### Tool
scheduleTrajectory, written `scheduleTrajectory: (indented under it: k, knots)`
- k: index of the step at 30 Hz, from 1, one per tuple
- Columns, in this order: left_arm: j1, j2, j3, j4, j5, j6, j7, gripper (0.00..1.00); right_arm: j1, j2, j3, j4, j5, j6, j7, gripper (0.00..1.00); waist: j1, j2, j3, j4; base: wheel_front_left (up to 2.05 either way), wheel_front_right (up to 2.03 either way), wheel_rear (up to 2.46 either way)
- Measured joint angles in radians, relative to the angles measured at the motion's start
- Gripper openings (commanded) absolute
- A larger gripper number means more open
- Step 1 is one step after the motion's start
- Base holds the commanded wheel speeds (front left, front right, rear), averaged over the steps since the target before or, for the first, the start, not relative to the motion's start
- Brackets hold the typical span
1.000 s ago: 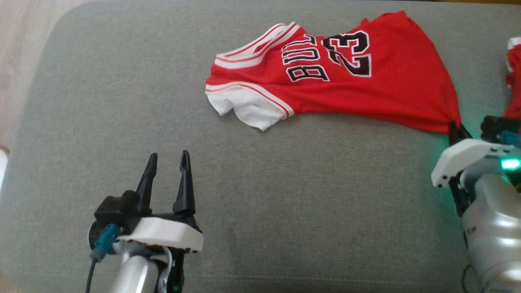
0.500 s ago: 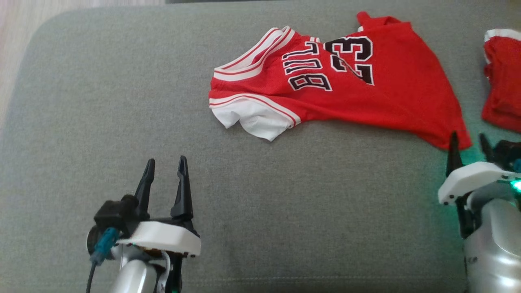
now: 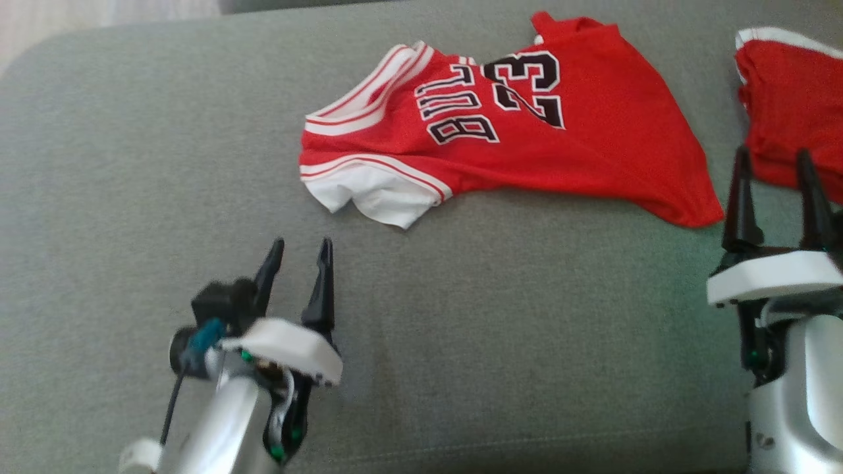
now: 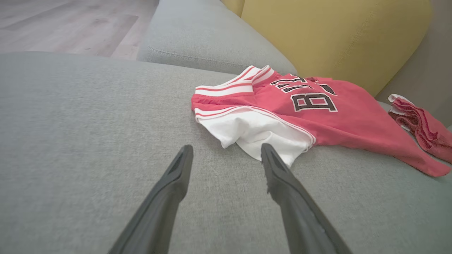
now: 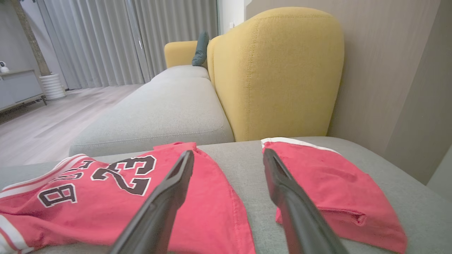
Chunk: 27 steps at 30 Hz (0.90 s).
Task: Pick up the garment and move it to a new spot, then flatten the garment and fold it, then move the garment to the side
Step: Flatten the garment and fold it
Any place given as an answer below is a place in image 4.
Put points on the grey sofa seat cushion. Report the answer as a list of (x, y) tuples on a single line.
[(212, 31)]

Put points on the large yellow back cushion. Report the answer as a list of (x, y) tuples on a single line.
[(335, 35)]

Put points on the large grey sofa chaise cushion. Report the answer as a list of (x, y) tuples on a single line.
[(88, 141)]

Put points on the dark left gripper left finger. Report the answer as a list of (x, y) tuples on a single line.
[(159, 211)]

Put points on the red and white jersey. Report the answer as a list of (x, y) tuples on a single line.
[(353, 123)]

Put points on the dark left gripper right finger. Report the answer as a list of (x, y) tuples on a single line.
[(300, 218)]

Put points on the small yellow back cushion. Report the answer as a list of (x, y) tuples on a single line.
[(233, 5)]

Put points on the red shorts with white stripe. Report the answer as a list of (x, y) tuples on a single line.
[(423, 127)]

